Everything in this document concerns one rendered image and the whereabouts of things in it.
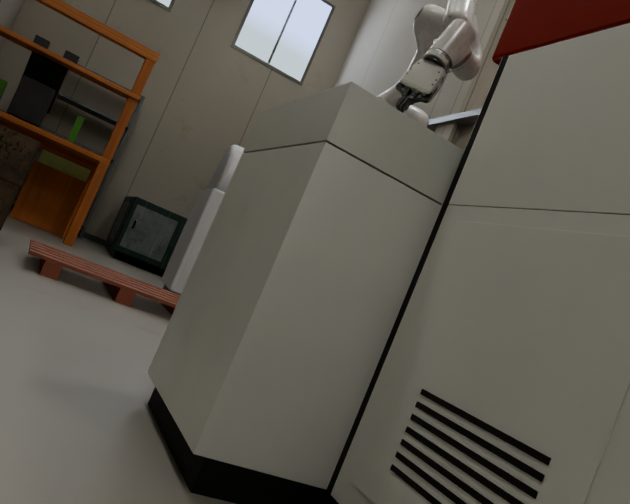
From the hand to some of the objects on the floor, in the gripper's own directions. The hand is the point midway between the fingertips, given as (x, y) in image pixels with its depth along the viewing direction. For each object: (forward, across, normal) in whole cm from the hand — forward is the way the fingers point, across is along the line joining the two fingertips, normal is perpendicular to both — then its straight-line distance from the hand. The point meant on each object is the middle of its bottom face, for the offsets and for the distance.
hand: (402, 104), depth 171 cm
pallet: (+84, -180, +214) cm, 292 cm away
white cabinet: (+94, +28, +50) cm, 110 cm away
